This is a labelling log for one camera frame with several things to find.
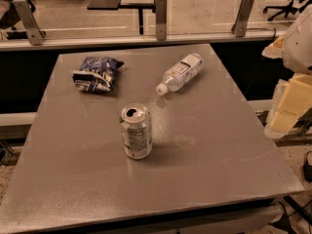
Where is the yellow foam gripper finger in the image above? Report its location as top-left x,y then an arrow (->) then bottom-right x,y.
262,35 -> 285,59
264,73 -> 312,138

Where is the blue chip bag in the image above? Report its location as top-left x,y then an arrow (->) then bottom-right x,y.
72,57 -> 124,94

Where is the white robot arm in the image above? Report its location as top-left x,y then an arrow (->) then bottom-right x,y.
262,5 -> 312,139

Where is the silver green 7up can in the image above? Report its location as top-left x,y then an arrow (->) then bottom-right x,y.
119,103 -> 152,160

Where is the black power adapter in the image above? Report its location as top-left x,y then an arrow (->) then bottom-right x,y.
303,151 -> 312,182

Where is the clear plastic water bottle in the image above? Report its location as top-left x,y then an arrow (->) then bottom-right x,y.
156,53 -> 204,96

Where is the black office chair left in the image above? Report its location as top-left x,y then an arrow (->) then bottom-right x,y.
0,0 -> 36,40

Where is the right metal glass bracket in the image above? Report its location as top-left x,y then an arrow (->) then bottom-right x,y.
231,0 -> 254,37

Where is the left metal glass bracket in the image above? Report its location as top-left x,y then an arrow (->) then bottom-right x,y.
13,0 -> 45,46

